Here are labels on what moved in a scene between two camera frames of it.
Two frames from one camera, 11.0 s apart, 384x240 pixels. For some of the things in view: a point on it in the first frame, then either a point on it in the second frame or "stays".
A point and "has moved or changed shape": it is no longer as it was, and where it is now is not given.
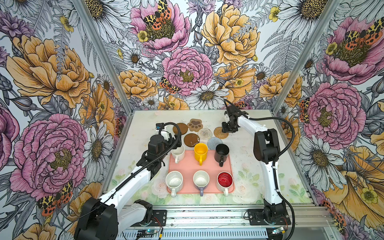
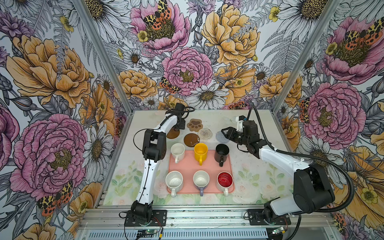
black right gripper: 225,129 -> 228,133
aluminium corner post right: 326,16 stays
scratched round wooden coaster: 190,139 stays
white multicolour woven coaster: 205,134 stays
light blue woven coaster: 213,142 -> 220,137
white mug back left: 178,154 stays
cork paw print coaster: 195,125 stays
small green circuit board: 148,231 stays
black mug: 221,152 stays
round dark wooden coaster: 183,129 has moved or changed shape
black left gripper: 172,140 -> 182,124
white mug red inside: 224,181 stays
